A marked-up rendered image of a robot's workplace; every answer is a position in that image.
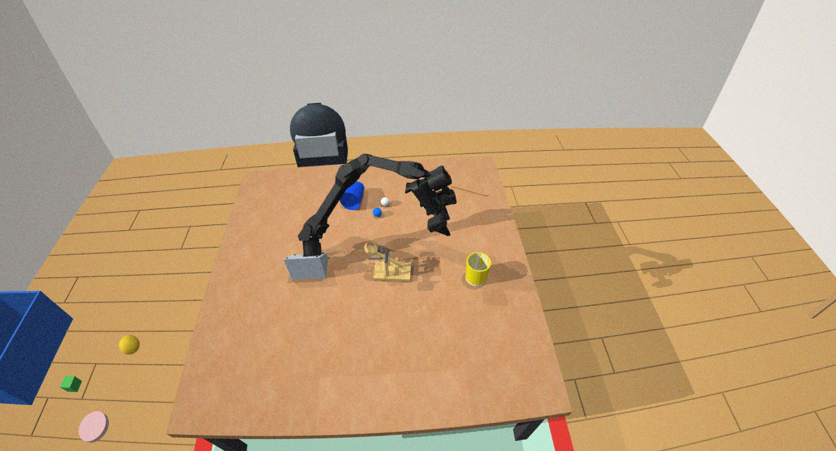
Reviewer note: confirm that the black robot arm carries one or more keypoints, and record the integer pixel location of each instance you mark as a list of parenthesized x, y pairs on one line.
[(349, 173)]

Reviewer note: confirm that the blue rounded cylinder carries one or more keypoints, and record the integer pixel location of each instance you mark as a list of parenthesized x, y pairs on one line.
[(352, 196)]

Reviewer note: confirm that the yellow cup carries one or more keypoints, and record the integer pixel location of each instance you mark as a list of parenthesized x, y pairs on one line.
[(477, 268)]

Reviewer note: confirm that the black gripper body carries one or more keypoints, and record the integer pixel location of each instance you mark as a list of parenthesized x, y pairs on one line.
[(432, 208)]

